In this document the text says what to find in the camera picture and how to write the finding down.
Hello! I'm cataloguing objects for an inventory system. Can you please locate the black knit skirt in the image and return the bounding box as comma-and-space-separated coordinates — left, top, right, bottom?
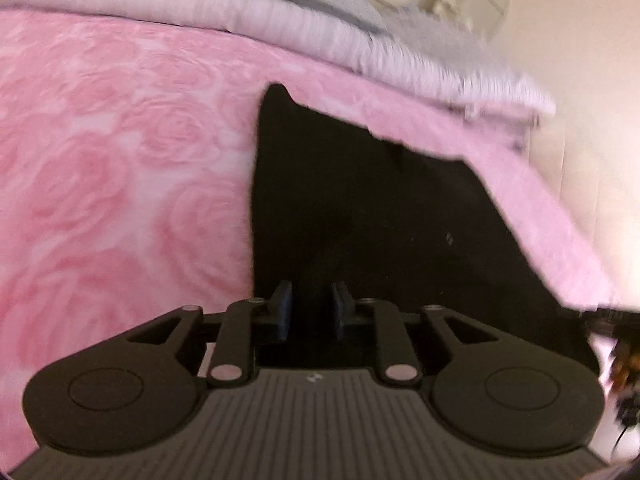
250, 84, 600, 372

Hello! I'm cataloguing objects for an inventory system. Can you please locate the pink floral bed blanket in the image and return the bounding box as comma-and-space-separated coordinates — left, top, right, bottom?
1, 8, 617, 470

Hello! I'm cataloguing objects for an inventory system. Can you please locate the lilac striped folded quilt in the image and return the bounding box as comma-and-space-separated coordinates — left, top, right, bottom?
1, 0, 555, 118

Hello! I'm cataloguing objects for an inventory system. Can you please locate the round mirror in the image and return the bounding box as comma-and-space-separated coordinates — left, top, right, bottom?
468, 0, 510, 41

